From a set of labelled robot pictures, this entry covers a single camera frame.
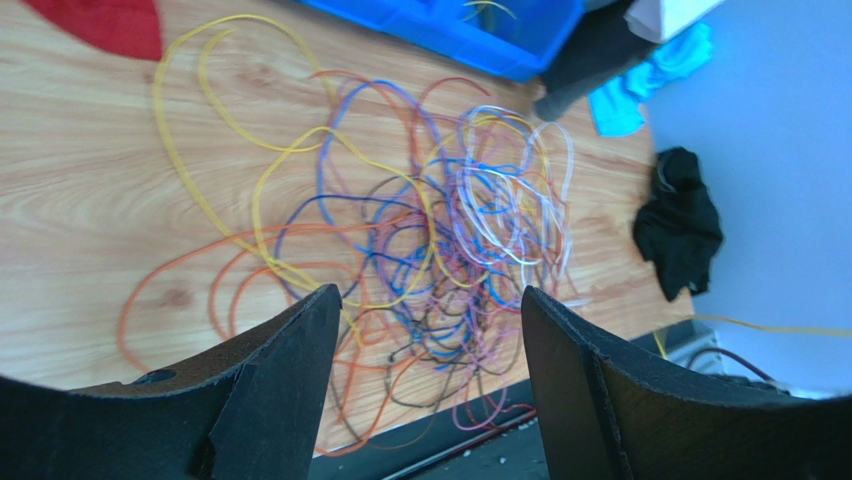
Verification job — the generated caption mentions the coloured wires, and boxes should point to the coloured wires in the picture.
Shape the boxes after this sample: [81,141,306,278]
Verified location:
[117,14,577,458]

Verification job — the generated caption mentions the blue divided plastic bin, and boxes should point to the blue divided plastic bin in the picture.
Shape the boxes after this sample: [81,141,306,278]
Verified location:
[307,0,585,82]

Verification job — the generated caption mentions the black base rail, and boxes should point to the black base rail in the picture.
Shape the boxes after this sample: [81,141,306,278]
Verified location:
[306,319,793,480]

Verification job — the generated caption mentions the turquoise cloth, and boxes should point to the turquoise cloth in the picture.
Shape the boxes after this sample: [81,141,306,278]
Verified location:
[588,22,714,137]

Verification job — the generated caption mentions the black cloth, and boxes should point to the black cloth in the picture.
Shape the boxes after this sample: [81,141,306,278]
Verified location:
[633,147,724,302]

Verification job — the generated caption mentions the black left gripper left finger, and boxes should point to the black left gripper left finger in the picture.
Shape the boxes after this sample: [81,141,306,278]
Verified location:
[1,284,342,479]

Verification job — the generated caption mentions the red t-shirt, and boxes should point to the red t-shirt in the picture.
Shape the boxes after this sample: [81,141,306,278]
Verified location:
[25,0,164,61]

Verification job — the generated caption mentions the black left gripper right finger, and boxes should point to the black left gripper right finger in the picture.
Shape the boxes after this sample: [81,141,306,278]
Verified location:
[521,287,851,479]

